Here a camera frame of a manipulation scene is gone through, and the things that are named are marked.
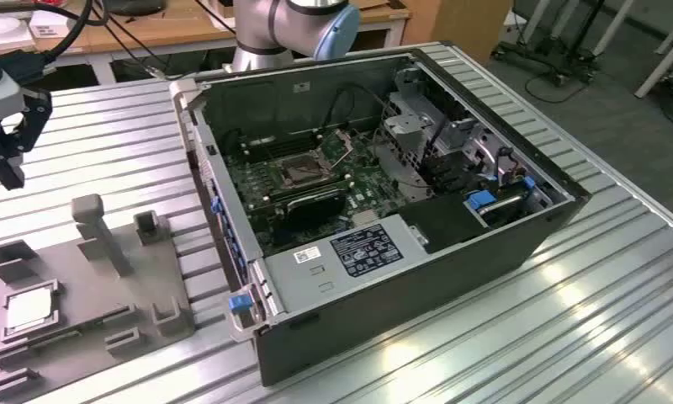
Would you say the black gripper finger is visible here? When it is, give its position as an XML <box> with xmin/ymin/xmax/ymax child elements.
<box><xmin>0</xmin><ymin>87</ymin><xmax>53</xmax><ymax>191</ymax></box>

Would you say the silver CPU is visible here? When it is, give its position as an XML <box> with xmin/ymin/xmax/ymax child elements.
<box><xmin>3</xmin><ymin>290</ymin><xmax>57</xmax><ymax>327</ymax></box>

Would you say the black RAM slot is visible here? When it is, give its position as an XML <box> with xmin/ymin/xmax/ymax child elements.
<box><xmin>243</xmin><ymin>133</ymin><xmax>319</xmax><ymax>149</ymax></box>
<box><xmin>254</xmin><ymin>180</ymin><xmax>346</xmax><ymax>203</ymax></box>

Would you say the CPU socket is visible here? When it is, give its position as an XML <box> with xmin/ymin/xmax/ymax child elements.
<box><xmin>279</xmin><ymin>155</ymin><xmax>337</xmax><ymax>189</ymax></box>

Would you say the white cardboard box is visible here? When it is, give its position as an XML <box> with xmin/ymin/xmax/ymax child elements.
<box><xmin>30</xmin><ymin>10</ymin><xmax>74</xmax><ymax>41</ymax></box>

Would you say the wooden desk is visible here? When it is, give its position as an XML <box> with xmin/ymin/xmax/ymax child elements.
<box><xmin>0</xmin><ymin>0</ymin><xmax>414</xmax><ymax>85</ymax></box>

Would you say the grey parts rack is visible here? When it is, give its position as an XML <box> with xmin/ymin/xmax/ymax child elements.
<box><xmin>0</xmin><ymin>194</ymin><xmax>197</xmax><ymax>401</ymax></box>

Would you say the green RAM stick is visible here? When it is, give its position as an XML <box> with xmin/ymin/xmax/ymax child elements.
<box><xmin>30</xmin><ymin>306</ymin><xmax>135</xmax><ymax>350</ymax></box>

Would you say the black graphics card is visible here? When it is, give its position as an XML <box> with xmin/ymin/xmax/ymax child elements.
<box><xmin>271</xmin><ymin>187</ymin><xmax>349</xmax><ymax>249</ymax></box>

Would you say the metal socket cover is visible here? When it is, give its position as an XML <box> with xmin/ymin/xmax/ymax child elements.
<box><xmin>313</xmin><ymin>129</ymin><xmax>357</xmax><ymax>155</ymax></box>

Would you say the blue case latch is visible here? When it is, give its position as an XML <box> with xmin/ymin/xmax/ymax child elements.
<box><xmin>227</xmin><ymin>294</ymin><xmax>253</xmax><ymax>316</ymax></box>

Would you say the green motherboard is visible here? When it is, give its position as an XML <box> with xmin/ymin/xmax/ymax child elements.
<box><xmin>222</xmin><ymin>128</ymin><xmax>415</xmax><ymax>253</ymax></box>

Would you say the grey power supply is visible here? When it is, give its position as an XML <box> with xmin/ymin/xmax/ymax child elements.
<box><xmin>251</xmin><ymin>212</ymin><xmax>430</xmax><ymax>315</ymax></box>

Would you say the grey metal drive cage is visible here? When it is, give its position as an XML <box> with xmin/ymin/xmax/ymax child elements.
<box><xmin>379</xmin><ymin>66</ymin><xmax>483</xmax><ymax>194</ymax></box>

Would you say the black plastic shroud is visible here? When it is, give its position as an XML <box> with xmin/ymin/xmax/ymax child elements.
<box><xmin>399</xmin><ymin>195</ymin><xmax>491</xmax><ymax>253</ymax></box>

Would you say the open black PC case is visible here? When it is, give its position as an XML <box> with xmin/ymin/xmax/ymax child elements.
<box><xmin>166</xmin><ymin>40</ymin><xmax>593</xmax><ymax>388</ymax></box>

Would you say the wooden cabinet panel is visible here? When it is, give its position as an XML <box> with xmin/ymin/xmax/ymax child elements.
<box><xmin>430</xmin><ymin>0</ymin><xmax>511</xmax><ymax>64</ymax></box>

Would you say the blue disk carrier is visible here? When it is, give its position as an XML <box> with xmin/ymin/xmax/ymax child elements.
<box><xmin>463</xmin><ymin>189</ymin><xmax>498</xmax><ymax>211</ymax></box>

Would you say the black wheeled stand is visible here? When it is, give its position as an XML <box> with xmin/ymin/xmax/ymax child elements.
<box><xmin>491</xmin><ymin>0</ymin><xmax>601</xmax><ymax>88</ymax></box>

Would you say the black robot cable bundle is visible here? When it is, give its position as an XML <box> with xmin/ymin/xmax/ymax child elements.
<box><xmin>38</xmin><ymin>0</ymin><xmax>110</xmax><ymax>64</ymax></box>

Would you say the black looped case wire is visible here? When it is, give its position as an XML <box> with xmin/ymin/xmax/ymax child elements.
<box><xmin>322</xmin><ymin>86</ymin><xmax>386</xmax><ymax>130</ymax></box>

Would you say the white table frame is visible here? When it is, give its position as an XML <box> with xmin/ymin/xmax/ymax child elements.
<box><xmin>633</xmin><ymin>24</ymin><xmax>673</xmax><ymax>98</ymax></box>

